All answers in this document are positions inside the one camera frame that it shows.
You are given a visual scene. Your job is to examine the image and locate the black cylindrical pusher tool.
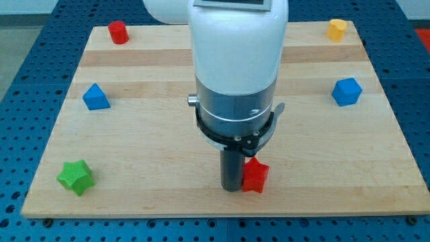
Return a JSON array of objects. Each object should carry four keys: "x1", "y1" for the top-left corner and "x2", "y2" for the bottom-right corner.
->
[{"x1": 220, "y1": 151, "x2": 245, "y2": 192}]

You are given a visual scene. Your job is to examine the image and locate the green star block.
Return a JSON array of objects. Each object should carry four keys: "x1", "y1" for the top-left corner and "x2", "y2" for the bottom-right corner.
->
[{"x1": 56, "y1": 159, "x2": 95, "y2": 196}]

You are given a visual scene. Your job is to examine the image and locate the red star block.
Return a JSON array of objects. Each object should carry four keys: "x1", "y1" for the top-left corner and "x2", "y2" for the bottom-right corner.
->
[{"x1": 242, "y1": 157, "x2": 270, "y2": 194}]

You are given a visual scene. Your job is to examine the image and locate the blue hexagon block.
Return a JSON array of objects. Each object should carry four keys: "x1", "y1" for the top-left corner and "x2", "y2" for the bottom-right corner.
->
[{"x1": 331, "y1": 78, "x2": 362, "y2": 107}]

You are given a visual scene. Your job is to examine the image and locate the yellow heart block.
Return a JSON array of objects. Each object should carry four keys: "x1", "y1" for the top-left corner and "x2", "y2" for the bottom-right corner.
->
[{"x1": 327, "y1": 19, "x2": 348, "y2": 42}]

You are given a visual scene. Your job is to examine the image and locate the blue triangular block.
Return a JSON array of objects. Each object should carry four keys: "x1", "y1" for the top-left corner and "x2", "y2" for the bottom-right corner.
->
[{"x1": 83, "y1": 83, "x2": 111, "y2": 110}]

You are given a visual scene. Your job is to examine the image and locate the wooden board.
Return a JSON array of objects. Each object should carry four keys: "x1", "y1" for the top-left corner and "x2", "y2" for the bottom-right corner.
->
[{"x1": 21, "y1": 22, "x2": 429, "y2": 218}]

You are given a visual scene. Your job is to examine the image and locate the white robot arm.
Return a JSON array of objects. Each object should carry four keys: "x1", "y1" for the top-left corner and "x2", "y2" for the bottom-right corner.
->
[{"x1": 143, "y1": 0, "x2": 289, "y2": 157}]

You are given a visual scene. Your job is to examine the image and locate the red cylinder block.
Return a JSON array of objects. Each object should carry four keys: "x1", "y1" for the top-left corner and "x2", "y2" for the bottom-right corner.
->
[{"x1": 108, "y1": 21, "x2": 129, "y2": 44}]

